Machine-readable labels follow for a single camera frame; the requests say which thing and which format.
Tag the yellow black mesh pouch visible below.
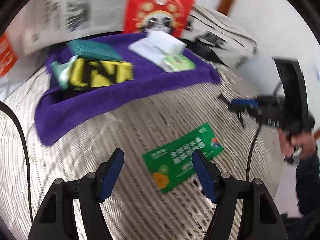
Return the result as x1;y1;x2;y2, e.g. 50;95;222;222
68;58;134;92

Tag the person's right hand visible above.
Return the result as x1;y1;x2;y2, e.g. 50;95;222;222
278;129;317;159

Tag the green printed plastic bag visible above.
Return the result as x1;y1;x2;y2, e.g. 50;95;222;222
143;123;223;193

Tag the striped bed quilt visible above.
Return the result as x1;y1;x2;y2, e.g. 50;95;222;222
1;64;284;239

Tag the white Nike waist bag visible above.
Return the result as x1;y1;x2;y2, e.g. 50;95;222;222
182;5;258;68

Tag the purple towel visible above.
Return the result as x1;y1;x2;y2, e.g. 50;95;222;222
35;34;221;146

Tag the green wet wipes pack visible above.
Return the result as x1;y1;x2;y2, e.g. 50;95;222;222
160;54;196;73

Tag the white sponge block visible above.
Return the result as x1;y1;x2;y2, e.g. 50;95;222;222
146;30;187;54

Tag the mint green cloth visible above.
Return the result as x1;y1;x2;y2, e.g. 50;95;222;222
50;55;79;90

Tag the white mesh cloth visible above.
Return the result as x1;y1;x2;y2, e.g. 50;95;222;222
128;38;166;67

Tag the teal ribbed cloth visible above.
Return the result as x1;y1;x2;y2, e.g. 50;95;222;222
67;40;123;61

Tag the red paper bag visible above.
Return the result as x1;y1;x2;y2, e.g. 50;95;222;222
124;0;195;37

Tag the white Miniso plastic bag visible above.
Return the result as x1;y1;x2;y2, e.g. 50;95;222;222
1;33;35;101

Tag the newspaper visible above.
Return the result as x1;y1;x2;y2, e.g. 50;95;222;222
22;0;126;55

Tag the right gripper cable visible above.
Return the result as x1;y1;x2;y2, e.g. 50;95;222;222
245;125;263;181

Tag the black cable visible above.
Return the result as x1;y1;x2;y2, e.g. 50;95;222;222
0;101;34;223

